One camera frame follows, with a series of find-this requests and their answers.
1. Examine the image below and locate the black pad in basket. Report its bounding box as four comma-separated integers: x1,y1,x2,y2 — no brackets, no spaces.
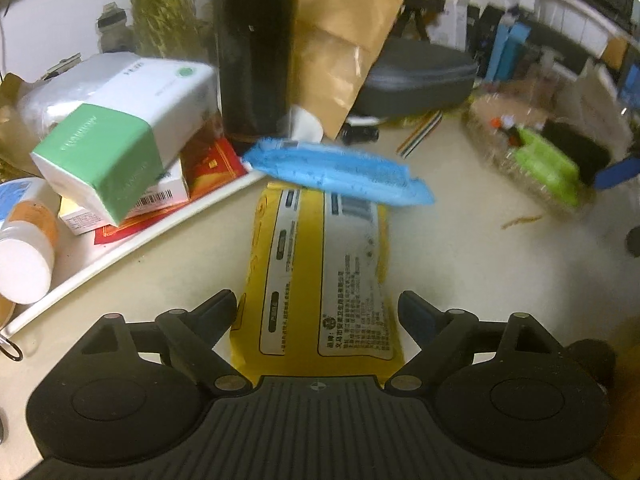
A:
541,119,612,185

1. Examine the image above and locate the clear plastic basket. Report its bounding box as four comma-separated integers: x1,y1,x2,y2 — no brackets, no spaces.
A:
463,92,632,217

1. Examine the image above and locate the green white tissue box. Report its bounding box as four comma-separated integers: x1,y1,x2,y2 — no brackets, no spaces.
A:
32,58,217,226

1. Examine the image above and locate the green wipes pack in basket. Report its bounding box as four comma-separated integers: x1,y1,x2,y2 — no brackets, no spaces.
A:
513,127,580,207

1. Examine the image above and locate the blue wet wipes pack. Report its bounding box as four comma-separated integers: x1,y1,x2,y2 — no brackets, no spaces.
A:
243,139,435,207

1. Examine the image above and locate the grey zippered case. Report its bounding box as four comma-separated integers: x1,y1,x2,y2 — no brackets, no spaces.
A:
352,37,477,118

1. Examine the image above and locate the yellow wet wipes pack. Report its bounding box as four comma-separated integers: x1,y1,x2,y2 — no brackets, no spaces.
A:
230,182,405,382

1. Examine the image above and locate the bamboo plant in vase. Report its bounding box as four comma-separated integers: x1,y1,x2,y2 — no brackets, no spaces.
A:
130,0,203,61

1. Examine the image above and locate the dry brown leaf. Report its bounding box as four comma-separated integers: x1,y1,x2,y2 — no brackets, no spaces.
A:
500,214,544,230

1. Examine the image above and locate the white tray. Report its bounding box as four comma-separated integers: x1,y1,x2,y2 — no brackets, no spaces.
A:
1,165,265,339

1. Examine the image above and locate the brown paper bag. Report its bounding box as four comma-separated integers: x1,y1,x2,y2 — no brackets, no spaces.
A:
290,0,404,139

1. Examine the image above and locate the red packet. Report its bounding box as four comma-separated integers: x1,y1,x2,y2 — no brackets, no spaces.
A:
93,133,247,245

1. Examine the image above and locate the black thermos bottle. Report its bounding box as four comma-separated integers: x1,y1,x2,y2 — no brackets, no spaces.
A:
215,0,298,155

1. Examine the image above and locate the white storage bin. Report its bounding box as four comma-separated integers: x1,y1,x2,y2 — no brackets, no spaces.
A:
534,0,639,58

